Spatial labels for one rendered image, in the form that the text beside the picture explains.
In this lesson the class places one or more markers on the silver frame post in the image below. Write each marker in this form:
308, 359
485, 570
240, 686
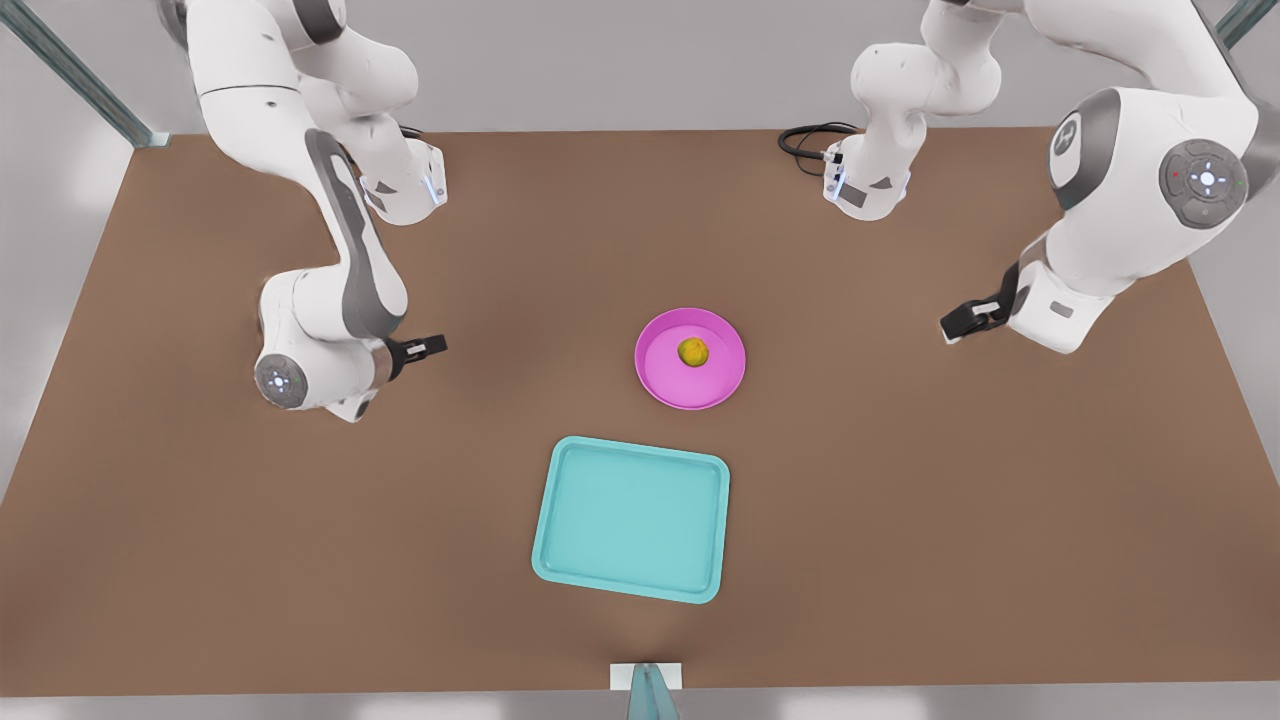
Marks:
80, 72
650, 690
1243, 18

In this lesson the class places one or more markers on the turquoise rectangular tray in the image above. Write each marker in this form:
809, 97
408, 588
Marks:
632, 519

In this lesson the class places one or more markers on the pink round plate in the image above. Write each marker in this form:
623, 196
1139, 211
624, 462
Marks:
690, 358

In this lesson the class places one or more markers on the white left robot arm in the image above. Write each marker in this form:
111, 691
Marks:
1130, 190

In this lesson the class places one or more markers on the small orange fruit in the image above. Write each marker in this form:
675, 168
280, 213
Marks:
693, 351

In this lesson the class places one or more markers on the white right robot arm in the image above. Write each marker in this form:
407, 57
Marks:
340, 250

